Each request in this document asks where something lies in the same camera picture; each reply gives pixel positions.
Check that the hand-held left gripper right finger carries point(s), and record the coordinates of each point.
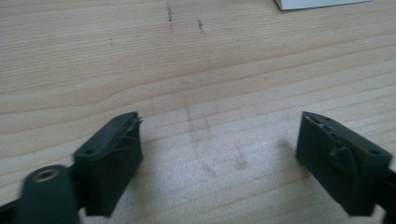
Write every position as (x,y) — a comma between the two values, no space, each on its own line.
(333,161)

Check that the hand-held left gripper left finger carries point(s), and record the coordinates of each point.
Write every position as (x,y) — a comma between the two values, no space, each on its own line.
(109,161)

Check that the white box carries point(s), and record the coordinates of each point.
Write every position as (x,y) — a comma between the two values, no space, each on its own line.
(311,3)

